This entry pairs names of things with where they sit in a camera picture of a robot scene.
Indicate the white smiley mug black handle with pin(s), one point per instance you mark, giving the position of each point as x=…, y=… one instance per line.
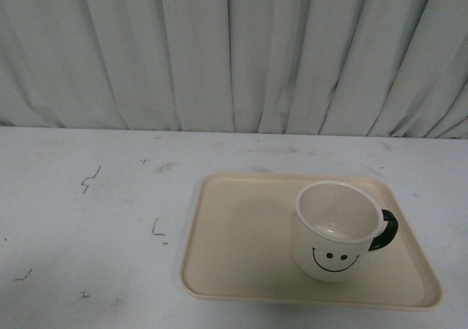
x=334, y=227

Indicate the beige rectangular plastic tray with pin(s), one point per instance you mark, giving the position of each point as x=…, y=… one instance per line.
x=238, y=248

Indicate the grey pleated curtain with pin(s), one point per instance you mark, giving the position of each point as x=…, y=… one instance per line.
x=380, y=68

